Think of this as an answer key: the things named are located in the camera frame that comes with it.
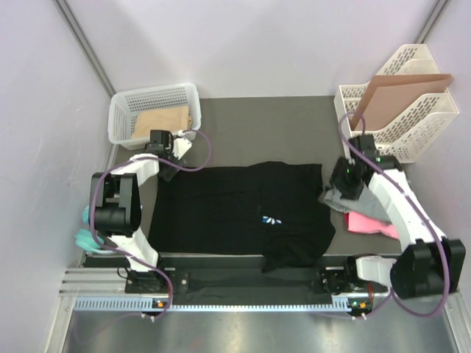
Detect black t shirt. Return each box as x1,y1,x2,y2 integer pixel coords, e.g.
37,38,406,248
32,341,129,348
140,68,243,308
149,162,336,272

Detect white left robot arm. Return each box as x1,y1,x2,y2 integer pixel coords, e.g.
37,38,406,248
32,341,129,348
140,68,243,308
88,130,191,292

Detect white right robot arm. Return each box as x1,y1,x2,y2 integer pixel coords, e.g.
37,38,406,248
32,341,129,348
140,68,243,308
325,134,466,299

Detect grey t shirt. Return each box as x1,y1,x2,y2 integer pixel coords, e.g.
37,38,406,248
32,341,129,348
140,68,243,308
323,186,391,224

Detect pink t shirt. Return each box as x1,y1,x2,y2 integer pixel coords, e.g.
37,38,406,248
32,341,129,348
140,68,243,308
344,212,399,240

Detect beige folded t shirt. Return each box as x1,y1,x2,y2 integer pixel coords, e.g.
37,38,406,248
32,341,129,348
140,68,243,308
132,105,192,139

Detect white perforated plastic basket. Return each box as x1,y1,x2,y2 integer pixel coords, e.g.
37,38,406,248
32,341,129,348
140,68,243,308
107,82,202,150

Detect brown cardboard folder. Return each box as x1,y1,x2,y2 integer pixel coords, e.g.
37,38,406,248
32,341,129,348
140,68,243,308
350,74,453,131

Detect teal cat ear headphones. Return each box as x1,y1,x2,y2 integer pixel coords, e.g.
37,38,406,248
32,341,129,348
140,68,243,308
75,229,114,255

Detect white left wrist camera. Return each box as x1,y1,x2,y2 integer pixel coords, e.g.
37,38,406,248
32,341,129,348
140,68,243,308
172,130,192,160

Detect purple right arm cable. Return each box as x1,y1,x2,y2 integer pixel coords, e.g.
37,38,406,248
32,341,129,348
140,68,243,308
337,112,452,319

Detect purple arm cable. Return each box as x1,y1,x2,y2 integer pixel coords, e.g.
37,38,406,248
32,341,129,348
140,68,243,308
90,129,213,320
337,112,452,319

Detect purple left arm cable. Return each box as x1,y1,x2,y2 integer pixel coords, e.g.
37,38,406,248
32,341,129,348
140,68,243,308
90,129,213,320

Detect white slotted cable duct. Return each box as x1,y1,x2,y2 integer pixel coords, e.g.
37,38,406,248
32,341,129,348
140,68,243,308
74,297,352,313

